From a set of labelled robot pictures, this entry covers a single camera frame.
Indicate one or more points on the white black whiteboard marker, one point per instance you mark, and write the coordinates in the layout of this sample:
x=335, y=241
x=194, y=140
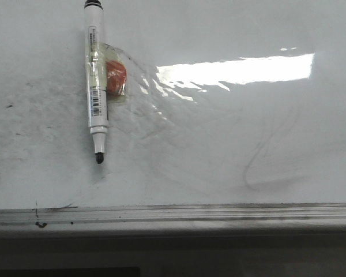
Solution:
x=96, y=80

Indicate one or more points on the red magnet under clear tape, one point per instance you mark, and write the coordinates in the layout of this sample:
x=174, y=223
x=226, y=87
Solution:
x=116, y=75

